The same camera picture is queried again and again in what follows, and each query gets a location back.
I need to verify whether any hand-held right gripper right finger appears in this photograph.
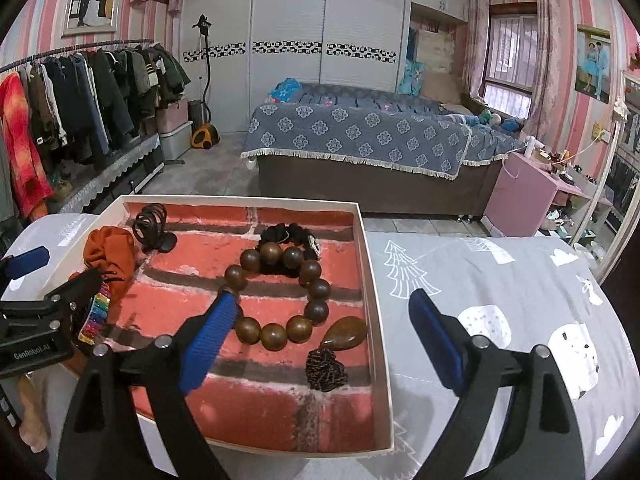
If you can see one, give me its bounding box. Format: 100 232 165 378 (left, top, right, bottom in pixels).
407 287 586 480

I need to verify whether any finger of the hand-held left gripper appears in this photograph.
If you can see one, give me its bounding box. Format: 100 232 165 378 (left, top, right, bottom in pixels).
37 267 102 321
0 246 50 283

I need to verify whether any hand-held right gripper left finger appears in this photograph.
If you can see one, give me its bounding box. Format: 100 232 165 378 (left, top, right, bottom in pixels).
56 291 238 480

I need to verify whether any rainbow hair clip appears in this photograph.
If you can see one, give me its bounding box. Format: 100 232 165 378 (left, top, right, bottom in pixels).
77 282 112 346

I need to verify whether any orange scrunchie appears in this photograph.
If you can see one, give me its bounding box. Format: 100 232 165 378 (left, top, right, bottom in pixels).
82 226 138 306

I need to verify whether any large brown bead bracelet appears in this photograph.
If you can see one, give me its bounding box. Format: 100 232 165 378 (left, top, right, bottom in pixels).
217 241 332 346

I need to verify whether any brown pendant with beaded cord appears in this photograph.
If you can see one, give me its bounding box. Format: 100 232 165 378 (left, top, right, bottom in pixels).
305 316 368 393

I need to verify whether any brick-pattern jewelry tray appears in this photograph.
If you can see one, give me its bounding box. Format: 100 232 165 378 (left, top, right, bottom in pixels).
65 195 396 458

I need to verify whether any black hair claw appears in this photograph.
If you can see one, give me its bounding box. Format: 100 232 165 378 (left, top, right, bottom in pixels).
132 203 178 253

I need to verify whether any black bead bracelet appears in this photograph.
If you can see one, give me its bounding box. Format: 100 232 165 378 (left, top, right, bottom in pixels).
257 223 321 276

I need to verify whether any grey lace-trimmed cloth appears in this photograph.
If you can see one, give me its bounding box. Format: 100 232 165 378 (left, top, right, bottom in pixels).
50 132 166 216

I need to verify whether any pink cabinet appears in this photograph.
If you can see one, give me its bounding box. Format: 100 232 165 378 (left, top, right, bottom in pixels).
482 152 591 238

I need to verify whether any row of hanging clothes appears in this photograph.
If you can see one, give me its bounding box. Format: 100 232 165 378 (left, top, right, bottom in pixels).
0 42 193 221

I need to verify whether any white storage box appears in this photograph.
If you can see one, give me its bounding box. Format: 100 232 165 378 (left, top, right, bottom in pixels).
160 120 195 161

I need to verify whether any garment steamer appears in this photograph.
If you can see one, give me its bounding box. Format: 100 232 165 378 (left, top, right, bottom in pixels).
187 14 221 151

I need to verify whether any pink storage box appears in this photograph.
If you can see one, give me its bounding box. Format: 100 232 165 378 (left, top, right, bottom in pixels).
155 97 191 133

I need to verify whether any bed with blue patterned cover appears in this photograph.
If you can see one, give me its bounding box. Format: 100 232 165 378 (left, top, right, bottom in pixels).
240 80 526 221

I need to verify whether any teal plush toy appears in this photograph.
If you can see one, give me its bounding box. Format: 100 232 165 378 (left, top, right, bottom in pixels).
477 107 521 133

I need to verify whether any metal clothes rack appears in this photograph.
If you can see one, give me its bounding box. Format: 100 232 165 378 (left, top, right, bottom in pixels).
0 38 161 73

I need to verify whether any white framed standing mirror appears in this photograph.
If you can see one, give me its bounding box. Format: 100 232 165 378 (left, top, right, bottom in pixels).
570 72 640 281

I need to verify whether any beige cushion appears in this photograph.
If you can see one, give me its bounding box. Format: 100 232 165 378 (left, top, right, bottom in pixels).
420 70 463 103

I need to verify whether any blue star bag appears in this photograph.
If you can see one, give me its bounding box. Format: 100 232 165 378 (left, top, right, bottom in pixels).
267 77 303 103

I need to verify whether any blue hanging garment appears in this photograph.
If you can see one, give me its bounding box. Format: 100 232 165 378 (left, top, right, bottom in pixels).
397 57 426 96

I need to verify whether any large barred window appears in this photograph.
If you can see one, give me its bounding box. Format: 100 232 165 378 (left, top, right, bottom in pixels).
482 2 538 121

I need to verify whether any stack of folded bedding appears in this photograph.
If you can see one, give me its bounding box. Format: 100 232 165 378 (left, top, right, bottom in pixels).
415 27 456 73

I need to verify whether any long pink curtain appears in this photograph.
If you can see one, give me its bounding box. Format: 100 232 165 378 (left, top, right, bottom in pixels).
530 0 563 133
462 0 491 98

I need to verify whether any white sliding wardrobe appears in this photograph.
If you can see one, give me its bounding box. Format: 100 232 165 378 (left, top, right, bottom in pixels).
180 0 471 93

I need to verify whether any couple wall photo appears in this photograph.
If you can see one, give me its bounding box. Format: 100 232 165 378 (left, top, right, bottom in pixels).
575 24 613 105

